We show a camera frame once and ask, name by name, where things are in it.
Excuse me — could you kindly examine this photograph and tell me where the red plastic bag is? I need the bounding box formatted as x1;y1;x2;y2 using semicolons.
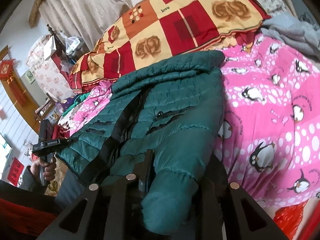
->
273;200;309;239

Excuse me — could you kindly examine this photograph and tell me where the dark green puffer jacket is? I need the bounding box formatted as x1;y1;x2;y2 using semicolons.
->
57;50;225;235

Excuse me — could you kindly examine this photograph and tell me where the grey folded garment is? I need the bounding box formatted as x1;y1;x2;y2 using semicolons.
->
260;13;319;60

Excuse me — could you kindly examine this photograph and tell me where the red cream rose blanket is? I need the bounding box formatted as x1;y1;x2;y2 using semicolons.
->
69;0;268;94

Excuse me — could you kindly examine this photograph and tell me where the floral covered furniture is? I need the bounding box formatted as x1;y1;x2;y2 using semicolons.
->
25;35;73;101

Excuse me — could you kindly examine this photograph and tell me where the green purple clothes pile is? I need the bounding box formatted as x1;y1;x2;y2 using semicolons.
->
60;93;89;116

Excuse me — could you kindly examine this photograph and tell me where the red chinese knot decoration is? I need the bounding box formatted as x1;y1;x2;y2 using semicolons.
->
1;59;27;106

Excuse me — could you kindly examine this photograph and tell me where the pink penguin quilt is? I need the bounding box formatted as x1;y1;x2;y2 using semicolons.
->
58;33;320;221

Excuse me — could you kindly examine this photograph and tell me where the operator left hand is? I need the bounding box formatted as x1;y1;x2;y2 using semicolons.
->
30;157;56;182

